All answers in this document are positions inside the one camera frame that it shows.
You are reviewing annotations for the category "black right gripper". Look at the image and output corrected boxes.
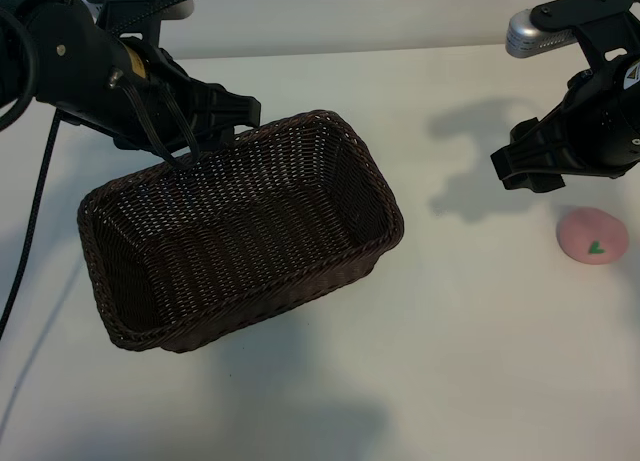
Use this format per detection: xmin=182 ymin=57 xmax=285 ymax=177
xmin=489 ymin=55 xmax=640 ymax=193

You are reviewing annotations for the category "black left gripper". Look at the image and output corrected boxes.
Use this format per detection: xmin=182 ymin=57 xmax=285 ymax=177
xmin=107 ymin=38 xmax=262 ymax=155

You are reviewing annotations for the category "pink peach with green leaf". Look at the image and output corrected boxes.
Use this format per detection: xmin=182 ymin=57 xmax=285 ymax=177
xmin=557 ymin=206 xmax=630 ymax=266

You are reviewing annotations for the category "dark brown woven basket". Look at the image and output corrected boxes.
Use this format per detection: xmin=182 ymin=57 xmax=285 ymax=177
xmin=76 ymin=109 xmax=405 ymax=355

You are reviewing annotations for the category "thin black wire bundle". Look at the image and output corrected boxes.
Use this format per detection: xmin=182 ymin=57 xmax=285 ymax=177
xmin=110 ymin=70 xmax=201 ymax=171

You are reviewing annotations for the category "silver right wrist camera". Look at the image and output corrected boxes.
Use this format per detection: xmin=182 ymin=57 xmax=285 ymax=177
xmin=504 ymin=6 xmax=584 ymax=59

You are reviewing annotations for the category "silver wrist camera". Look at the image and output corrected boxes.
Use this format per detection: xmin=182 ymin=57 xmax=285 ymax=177
xmin=81 ymin=0 xmax=197 ymax=23
xmin=504 ymin=6 xmax=584 ymax=59

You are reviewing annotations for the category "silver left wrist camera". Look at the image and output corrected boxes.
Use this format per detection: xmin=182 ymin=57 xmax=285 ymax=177
xmin=81 ymin=0 xmax=197 ymax=23

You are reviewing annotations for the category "black left camera bracket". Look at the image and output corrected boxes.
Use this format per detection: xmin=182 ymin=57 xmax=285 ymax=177
xmin=92 ymin=0 xmax=224 ymax=47

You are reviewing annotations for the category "black camera bracket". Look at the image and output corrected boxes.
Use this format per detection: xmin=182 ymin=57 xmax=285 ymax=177
xmin=529 ymin=0 xmax=640 ymax=75
xmin=92 ymin=0 xmax=224 ymax=47

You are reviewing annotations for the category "black right camera bracket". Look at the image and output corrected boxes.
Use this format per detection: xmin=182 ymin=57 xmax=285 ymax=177
xmin=529 ymin=0 xmax=640 ymax=75

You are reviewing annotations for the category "smooth black arm cable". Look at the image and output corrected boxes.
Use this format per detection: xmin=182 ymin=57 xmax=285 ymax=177
xmin=0 ymin=5 xmax=39 ymax=132

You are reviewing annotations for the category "black braided cable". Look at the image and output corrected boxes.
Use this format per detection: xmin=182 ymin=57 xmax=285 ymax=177
xmin=0 ymin=0 xmax=224 ymax=342

